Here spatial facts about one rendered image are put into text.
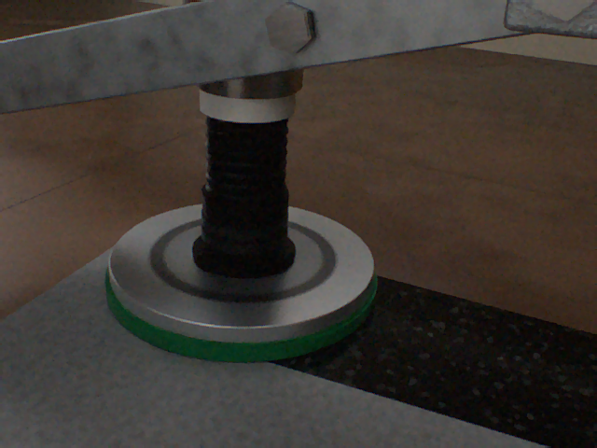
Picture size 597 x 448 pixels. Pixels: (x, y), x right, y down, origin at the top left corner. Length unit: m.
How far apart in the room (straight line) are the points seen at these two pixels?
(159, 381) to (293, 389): 0.09
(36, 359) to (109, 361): 0.05
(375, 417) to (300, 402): 0.05
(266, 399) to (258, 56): 0.22
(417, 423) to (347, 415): 0.04
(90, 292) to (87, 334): 0.06
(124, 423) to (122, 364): 0.06
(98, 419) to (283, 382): 0.12
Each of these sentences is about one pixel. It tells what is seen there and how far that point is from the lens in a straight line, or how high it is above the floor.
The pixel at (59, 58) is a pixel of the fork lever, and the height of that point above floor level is 0.99.
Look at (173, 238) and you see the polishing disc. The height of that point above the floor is 0.83.
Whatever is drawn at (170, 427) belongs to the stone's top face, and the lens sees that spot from 0.43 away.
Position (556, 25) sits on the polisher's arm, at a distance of 0.36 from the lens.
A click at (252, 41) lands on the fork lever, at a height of 1.01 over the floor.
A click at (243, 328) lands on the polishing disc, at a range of 0.46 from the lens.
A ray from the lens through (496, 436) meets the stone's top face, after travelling 0.45.
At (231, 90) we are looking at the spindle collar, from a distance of 0.46.
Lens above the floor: 1.09
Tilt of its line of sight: 25 degrees down
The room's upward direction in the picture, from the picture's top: 4 degrees clockwise
